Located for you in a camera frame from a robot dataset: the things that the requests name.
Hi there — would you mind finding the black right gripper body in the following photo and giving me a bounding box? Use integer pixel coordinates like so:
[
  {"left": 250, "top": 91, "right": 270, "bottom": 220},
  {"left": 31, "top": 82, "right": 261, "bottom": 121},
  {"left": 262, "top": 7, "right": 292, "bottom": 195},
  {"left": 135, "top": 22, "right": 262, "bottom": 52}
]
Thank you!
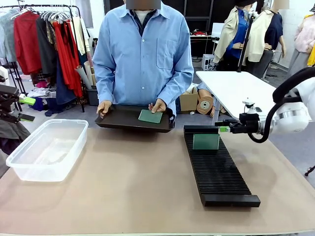
[{"left": 231, "top": 113, "right": 262, "bottom": 135}]

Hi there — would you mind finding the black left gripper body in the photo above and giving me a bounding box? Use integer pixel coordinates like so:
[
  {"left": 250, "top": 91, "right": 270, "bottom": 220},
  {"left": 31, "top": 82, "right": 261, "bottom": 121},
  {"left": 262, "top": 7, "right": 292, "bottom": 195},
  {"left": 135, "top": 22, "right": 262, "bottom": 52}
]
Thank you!
[{"left": 0, "top": 84, "right": 21, "bottom": 123}]

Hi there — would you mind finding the green PCB board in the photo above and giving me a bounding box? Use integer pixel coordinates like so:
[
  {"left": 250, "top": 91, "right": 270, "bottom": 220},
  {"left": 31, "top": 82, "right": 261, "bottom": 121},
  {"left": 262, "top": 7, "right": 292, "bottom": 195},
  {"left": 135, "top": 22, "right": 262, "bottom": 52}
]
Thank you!
[
  {"left": 192, "top": 133, "right": 220, "bottom": 150},
  {"left": 138, "top": 109, "right": 163, "bottom": 124}
]

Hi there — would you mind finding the black plastic tray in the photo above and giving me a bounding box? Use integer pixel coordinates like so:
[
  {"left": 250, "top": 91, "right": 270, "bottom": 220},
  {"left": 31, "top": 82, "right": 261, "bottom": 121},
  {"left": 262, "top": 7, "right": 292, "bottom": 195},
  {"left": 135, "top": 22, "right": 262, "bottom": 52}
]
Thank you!
[{"left": 94, "top": 104, "right": 176, "bottom": 134}]

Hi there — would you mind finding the person's right forearm blue sleeve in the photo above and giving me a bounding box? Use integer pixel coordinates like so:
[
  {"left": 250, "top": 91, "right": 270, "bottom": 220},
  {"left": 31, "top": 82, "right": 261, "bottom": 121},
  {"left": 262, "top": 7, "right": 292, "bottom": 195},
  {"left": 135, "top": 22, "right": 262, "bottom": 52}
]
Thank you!
[{"left": 94, "top": 73, "right": 115, "bottom": 104}]

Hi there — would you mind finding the person's left forearm blue sleeve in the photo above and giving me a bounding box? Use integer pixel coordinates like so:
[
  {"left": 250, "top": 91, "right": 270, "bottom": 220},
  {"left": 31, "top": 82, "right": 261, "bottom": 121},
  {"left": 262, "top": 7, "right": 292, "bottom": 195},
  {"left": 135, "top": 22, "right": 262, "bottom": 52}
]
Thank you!
[{"left": 158, "top": 73, "right": 194, "bottom": 110}]

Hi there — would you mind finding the person's left hand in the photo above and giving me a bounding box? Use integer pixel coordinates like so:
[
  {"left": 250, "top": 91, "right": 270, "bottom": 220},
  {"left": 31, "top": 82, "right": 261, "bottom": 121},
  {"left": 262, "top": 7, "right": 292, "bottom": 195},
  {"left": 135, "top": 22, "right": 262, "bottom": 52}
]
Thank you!
[{"left": 148, "top": 98, "right": 168, "bottom": 114}]

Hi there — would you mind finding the person's right hand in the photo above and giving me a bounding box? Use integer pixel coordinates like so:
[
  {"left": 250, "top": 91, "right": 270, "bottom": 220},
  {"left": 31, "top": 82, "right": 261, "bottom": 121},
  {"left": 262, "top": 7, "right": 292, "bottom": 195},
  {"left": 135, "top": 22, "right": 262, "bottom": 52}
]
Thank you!
[{"left": 96, "top": 100, "right": 113, "bottom": 119}]

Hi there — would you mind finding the white cloth heap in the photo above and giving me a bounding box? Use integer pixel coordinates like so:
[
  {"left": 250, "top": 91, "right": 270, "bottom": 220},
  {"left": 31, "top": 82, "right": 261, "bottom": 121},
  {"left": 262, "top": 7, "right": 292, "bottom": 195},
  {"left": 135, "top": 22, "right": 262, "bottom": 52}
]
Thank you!
[{"left": 26, "top": 87, "right": 51, "bottom": 99}]

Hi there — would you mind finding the black metal stand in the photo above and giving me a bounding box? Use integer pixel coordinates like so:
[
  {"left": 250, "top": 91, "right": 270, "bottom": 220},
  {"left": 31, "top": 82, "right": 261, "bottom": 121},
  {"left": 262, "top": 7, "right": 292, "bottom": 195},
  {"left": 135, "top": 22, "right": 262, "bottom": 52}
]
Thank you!
[{"left": 1, "top": 58, "right": 26, "bottom": 99}]

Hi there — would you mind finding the grey cloth pile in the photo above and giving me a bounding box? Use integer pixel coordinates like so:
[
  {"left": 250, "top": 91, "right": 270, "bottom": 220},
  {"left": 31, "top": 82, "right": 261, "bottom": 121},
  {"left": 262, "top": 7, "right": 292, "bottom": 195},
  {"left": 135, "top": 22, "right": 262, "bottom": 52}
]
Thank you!
[{"left": 0, "top": 118, "right": 31, "bottom": 155}]

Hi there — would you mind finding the blue cloth heap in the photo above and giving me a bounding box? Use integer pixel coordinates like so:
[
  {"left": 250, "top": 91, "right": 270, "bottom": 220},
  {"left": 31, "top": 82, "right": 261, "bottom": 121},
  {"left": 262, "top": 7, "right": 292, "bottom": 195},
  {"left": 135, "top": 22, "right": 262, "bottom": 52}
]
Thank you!
[{"left": 29, "top": 97, "right": 59, "bottom": 117}]

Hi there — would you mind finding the tan lying mannequin torso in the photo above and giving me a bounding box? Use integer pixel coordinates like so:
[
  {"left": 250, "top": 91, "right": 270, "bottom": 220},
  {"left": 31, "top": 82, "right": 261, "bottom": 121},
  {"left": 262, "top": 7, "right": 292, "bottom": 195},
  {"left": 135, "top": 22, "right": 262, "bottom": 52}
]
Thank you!
[{"left": 196, "top": 82, "right": 231, "bottom": 118}]

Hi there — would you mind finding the white table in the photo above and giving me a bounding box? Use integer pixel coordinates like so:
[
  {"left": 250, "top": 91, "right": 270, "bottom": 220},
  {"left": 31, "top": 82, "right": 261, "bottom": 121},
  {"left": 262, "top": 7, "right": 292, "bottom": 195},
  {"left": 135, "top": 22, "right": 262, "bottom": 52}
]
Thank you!
[{"left": 196, "top": 70, "right": 278, "bottom": 121}]

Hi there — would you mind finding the navy blue garment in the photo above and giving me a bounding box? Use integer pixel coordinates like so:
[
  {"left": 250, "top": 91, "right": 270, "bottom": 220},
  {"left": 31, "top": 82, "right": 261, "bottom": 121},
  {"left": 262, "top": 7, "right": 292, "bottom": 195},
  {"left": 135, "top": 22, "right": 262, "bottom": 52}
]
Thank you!
[{"left": 56, "top": 59, "right": 77, "bottom": 107}]

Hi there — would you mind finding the clear plastic storage box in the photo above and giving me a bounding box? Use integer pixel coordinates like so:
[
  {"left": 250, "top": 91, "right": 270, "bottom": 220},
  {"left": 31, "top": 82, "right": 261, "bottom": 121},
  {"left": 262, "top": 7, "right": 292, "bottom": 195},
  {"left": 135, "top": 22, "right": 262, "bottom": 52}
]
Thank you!
[{"left": 6, "top": 118, "right": 89, "bottom": 183}]

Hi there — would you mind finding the brown cardboard box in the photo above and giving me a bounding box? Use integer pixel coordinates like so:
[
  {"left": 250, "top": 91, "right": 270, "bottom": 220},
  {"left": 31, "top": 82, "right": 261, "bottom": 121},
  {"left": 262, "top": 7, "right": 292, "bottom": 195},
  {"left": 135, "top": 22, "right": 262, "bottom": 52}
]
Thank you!
[{"left": 179, "top": 86, "right": 199, "bottom": 114}]

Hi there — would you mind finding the black slotted PCB rack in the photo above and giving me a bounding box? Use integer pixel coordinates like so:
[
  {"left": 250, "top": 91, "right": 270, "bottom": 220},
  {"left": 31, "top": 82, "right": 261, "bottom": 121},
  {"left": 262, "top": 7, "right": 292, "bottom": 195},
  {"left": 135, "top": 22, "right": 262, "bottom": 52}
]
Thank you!
[{"left": 184, "top": 125, "right": 261, "bottom": 207}]

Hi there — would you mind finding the red sweater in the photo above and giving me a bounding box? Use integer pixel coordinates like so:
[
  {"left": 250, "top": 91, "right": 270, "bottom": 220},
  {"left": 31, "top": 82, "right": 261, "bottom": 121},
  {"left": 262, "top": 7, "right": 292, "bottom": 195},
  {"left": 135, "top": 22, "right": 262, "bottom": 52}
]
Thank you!
[{"left": 13, "top": 11, "right": 42, "bottom": 76}]

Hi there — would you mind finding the dark grey garment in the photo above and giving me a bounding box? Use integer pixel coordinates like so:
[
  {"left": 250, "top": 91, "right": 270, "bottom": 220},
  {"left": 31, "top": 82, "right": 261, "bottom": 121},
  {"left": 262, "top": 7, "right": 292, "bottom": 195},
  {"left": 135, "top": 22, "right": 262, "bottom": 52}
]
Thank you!
[{"left": 36, "top": 16, "right": 59, "bottom": 79}]

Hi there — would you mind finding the light grey garment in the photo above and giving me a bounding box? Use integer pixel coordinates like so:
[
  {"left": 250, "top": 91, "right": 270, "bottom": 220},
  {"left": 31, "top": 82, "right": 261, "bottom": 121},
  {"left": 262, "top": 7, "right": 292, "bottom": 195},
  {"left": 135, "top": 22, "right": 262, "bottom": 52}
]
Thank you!
[{"left": 0, "top": 9, "right": 18, "bottom": 63}]

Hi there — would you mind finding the red dress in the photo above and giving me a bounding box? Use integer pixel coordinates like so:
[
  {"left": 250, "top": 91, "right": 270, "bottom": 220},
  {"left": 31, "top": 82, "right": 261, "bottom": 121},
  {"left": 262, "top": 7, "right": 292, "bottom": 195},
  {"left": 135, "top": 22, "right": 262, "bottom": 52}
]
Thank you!
[{"left": 52, "top": 21, "right": 83, "bottom": 98}]

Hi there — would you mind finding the grey paper roll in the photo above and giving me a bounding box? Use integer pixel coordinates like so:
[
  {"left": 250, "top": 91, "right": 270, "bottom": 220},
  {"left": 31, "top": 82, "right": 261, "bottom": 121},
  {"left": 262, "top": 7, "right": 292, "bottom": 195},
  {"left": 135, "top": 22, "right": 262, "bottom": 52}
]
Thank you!
[{"left": 75, "top": 65, "right": 93, "bottom": 90}]

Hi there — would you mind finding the white plastic crate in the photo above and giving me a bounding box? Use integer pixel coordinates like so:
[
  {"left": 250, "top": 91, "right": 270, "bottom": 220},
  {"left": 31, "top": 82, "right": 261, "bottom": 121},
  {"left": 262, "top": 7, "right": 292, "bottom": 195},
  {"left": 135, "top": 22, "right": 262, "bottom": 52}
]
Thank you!
[{"left": 201, "top": 54, "right": 215, "bottom": 71}]

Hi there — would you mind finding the dark grey storage bin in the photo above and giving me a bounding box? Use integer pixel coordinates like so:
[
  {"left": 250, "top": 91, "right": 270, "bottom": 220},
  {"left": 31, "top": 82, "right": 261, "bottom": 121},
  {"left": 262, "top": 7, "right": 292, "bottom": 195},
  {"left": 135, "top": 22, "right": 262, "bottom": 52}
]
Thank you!
[{"left": 86, "top": 88, "right": 99, "bottom": 107}]

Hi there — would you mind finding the beige paper roll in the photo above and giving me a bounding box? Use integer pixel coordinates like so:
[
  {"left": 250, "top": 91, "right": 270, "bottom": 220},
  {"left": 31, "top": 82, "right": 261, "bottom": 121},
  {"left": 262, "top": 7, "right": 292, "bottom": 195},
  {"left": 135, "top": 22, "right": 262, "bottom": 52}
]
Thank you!
[{"left": 84, "top": 60, "right": 96, "bottom": 87}]

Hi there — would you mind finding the black tripod pole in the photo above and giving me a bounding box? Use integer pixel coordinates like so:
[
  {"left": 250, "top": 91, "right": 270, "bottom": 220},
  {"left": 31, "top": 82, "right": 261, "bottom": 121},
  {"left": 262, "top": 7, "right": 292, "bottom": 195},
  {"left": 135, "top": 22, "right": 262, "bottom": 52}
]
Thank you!
[{"left": 237, "top": 11, "right": 256, "bottom": 73}]

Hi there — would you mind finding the cream garment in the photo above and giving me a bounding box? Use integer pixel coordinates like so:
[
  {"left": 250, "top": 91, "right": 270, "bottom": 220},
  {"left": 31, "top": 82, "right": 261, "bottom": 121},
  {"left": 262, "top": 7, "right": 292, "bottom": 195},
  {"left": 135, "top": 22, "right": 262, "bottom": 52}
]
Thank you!
[{"left": 71, "top": 16, "right": 91, "bottom": 56}]

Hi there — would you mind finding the mannequin in cream jacket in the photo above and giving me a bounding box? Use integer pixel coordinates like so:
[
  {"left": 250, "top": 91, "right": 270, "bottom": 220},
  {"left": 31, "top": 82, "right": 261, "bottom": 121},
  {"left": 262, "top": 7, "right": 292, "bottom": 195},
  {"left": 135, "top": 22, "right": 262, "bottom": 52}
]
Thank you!
[{"left": 247, "top": 0, "right": 287, "bottom": 79}]

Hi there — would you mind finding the mannequin in beige jacket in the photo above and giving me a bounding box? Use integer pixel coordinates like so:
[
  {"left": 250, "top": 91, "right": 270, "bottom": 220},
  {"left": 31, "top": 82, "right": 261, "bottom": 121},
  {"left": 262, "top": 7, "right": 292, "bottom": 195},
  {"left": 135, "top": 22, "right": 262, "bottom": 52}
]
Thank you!
[{"left": 213, "top": 0, "right": 252, "bottom": 72}]

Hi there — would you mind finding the white monitor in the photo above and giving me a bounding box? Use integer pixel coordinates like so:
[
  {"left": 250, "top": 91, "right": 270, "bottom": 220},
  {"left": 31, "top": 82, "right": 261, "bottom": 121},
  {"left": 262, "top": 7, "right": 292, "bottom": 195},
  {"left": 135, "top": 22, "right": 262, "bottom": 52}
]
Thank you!
[{"left": 211, "top": 22, "right": 225, "bottom": 37}]

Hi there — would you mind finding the black clothes rack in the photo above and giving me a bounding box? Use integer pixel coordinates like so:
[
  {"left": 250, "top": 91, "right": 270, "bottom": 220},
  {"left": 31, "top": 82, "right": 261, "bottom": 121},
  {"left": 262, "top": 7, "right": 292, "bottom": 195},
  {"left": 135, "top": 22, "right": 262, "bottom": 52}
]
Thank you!
[{"left": 0, "top": 3, "right": 86, "bottom": 113}]

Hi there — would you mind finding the person in blue shirt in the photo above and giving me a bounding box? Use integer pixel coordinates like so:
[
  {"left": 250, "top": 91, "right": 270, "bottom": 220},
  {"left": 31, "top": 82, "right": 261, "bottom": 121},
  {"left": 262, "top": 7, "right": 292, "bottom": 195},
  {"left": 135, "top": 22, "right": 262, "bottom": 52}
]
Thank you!
[{"left": 92, "top": 0, "right": 194, "bottom": 119}]

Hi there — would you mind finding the mannequin in pink sweater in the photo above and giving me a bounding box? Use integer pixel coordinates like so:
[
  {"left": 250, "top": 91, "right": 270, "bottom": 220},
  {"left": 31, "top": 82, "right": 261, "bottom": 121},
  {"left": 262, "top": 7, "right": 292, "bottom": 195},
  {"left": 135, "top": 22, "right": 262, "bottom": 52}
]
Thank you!
[{"left": 286, "top": 7, "right": 315, "bottom": 77}]

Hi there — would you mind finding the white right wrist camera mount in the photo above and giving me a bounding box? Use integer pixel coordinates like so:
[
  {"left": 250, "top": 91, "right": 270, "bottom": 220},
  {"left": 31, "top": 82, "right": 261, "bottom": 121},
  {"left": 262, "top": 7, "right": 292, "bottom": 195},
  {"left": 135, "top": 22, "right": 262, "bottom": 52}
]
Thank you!
[{"left": 242, "top": 97, "right": 263, "bottom": 116}]

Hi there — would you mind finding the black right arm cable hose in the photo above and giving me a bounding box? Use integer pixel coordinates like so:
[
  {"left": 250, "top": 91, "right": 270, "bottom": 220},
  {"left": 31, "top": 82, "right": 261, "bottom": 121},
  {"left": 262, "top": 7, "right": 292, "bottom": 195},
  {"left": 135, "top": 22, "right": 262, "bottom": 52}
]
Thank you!
[{"left": 248, "top": 66, "right": 315, "bottom": 144}]

